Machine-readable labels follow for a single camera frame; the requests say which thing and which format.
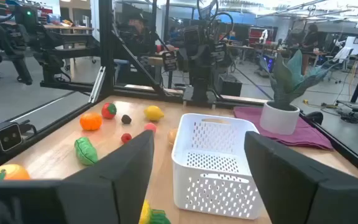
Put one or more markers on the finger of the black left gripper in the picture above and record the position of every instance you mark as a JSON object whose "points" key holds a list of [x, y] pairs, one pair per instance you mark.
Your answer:
{"points": [[220, 53], [169, 61]]}

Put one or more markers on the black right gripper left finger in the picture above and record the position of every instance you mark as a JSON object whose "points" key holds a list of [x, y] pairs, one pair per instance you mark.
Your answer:
{"points": [[104, 186]]}

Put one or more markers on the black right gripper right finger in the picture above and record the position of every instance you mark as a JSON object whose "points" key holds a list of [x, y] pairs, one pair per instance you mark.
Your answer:
{"points": [[306, 199]]}

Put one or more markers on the small red strawberry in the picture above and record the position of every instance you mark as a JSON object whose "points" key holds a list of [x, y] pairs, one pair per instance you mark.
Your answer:
{"points": [[126, 138]]}

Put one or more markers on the yellow toy lemon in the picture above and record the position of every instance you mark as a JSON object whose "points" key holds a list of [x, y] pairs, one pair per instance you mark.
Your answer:
{"points": [[153, 113]]}

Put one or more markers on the plain orange toy fruit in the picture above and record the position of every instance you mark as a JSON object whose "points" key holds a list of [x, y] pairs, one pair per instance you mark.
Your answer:
{"points": [[90, 121]]}

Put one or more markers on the small pink toy peach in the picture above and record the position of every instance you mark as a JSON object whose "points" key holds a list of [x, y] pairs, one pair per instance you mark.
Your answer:
{"points": [[150, 127]]}

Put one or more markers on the dark toy blackberry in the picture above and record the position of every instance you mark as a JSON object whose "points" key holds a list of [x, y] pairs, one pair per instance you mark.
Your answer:
{"points": [[126, 119]]}

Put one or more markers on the tan toy potato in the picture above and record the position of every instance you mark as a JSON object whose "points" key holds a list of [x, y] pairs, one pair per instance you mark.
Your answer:
{"points": [[172, 137]]}

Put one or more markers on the orange toy fruit with leaf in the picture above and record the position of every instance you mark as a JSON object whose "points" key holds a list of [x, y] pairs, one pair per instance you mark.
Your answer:
{"points": [[11, 172]]}

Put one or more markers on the white perforated plastic basket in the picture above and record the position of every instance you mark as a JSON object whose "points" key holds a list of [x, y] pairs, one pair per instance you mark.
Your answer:
{"points": [[210, 174]]}

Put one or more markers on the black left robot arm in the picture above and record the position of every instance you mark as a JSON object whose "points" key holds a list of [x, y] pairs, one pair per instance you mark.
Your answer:
{"points": [[200, 84]]}

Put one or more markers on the black box on floor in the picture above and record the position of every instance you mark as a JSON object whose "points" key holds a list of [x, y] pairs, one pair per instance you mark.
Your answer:
{"points": [[230, 85]]}

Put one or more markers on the green cucumber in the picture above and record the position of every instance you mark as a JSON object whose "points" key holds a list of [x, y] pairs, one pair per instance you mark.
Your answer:
{"points": [[85, 151]]}

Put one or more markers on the purple cloth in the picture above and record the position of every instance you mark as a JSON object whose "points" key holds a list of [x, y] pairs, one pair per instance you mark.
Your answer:
{"points": [[306, 137]]}

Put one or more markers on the red toy tomato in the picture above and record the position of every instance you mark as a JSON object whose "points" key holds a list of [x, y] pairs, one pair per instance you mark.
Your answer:
{"points": [[108, 111]]}

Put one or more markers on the fake plant in white pot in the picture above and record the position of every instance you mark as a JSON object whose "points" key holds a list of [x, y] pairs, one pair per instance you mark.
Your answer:
{"points": [[278, 119]]}

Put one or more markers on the neighbouring black robot rig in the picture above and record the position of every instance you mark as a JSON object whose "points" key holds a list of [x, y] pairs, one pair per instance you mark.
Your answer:
{"points": [[57, 43]]}

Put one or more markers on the black aluminium table frame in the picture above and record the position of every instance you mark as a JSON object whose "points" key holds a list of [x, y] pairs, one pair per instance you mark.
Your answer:
{"points": [[106, 46]]}

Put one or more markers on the black table-level camera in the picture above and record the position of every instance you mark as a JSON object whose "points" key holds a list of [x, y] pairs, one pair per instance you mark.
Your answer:
{"points": [[5, 137]]}

